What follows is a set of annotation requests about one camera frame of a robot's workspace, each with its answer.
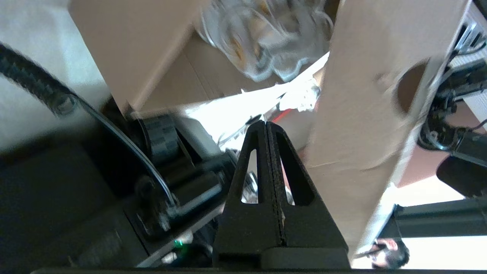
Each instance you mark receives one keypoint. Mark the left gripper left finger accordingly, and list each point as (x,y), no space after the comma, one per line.
(251,228)

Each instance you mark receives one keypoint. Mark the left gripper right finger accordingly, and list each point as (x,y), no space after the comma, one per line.
(312,228)

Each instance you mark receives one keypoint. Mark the brown cardboard shoe box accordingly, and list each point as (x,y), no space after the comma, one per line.
(361,114)

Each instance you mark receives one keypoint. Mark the white lace-up sneaker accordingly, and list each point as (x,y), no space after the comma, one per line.
(236,34)
(300,30)

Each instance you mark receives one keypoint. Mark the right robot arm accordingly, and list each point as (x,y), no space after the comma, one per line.
(468,144)

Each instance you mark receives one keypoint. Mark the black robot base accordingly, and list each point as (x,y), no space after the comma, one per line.
(57,198)

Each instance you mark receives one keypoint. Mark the person with dark hair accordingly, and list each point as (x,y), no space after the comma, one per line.
(388,253)

